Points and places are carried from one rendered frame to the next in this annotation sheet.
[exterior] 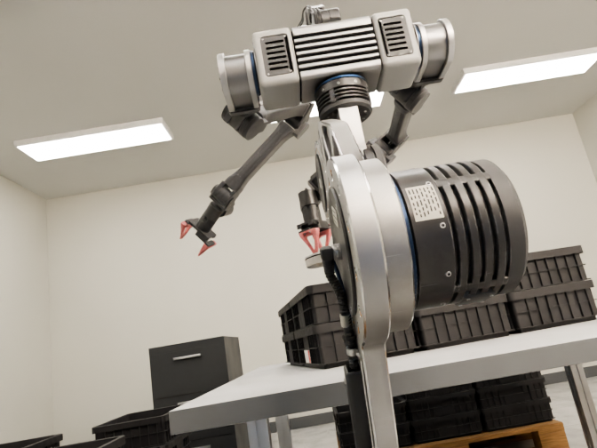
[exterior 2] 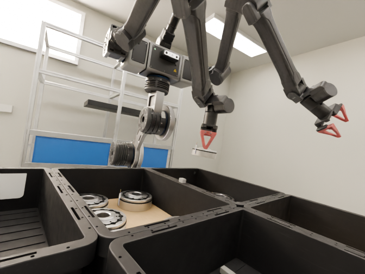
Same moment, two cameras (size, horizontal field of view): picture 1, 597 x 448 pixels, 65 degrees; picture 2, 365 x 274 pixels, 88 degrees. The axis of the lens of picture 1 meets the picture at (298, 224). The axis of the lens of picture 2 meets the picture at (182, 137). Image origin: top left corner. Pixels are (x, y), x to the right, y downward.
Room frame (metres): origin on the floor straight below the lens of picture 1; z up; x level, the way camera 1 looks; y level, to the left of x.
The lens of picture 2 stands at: (2.03, -0.56, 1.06)
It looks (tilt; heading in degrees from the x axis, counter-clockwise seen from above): 1 degrees up; 148
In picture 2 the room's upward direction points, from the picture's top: 8 degrees clockwise
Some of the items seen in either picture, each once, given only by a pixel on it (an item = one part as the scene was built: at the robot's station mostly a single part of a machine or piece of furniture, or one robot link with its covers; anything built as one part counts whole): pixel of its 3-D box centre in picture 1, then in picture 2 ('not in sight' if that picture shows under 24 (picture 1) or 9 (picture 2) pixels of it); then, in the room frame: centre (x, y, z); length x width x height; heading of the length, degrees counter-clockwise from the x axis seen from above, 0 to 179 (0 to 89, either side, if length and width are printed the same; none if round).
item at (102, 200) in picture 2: not in sight; (88, 200); (1.48, -0.48, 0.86); 0.10 x 0.10 x 0.01
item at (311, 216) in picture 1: (312, 218); (209, 122); (1.41, -0.05, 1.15); 0.10 x 0.07 x 0.07; 144
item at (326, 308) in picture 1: (344, 307); (208, 197); (1.53, -0.10, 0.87); 0.40 x 0.30 x 0.11; 11
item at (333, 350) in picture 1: (350, 340); not in sight; (1.53, -0.10, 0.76); 0.40 x 0.30 x 0.12; 11
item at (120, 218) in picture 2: not in sight; (102, 218); (1.60, -0.46, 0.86); 0.10 x 0.10 x 0.01
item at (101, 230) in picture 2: not in sight; (134, 189); (1.59, -0.40, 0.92); 0.40 x 0.30 x 0.02; 11
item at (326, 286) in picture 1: (341, 292); (211, 182); (1.53, -0.10, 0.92); 0.40 x 0.30 x 0.02; 11
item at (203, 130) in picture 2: (319, 239); (207, 138); (1.42, -0.06, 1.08); 0.07 x 0.07 x 0.09; 54
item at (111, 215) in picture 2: not in sight; (102, 216); (1.60, -0.46, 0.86); 0.05 x 0.05 x 0.01
